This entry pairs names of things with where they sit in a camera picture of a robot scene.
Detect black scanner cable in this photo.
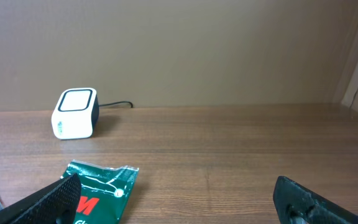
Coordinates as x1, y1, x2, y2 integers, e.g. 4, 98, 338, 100
98, 100, 134, 109

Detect green 3M gloves package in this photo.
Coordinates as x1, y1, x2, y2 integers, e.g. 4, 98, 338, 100
61, 160, 139, 224

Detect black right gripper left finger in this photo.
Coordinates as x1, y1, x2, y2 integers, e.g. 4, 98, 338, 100
0, 174, 81, 224

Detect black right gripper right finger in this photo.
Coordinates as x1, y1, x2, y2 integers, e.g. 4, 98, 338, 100
273, 176, 358, 224

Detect white barcode scanner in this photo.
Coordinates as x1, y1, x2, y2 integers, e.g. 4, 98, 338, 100
51, 88, 99, 140

